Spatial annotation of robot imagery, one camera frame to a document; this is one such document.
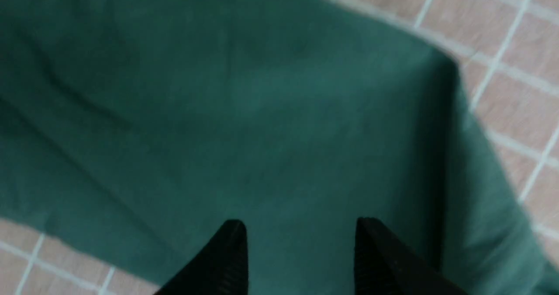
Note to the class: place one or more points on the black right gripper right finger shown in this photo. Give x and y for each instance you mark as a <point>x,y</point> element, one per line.
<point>384,265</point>

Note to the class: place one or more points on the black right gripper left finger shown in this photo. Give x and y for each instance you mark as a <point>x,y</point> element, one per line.
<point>220,268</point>

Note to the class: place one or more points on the green long sleeve shirt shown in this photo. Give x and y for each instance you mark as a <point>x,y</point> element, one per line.
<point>133,130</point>

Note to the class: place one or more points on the pink checkered tablecloth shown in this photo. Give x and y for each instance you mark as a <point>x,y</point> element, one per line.
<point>507,50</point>

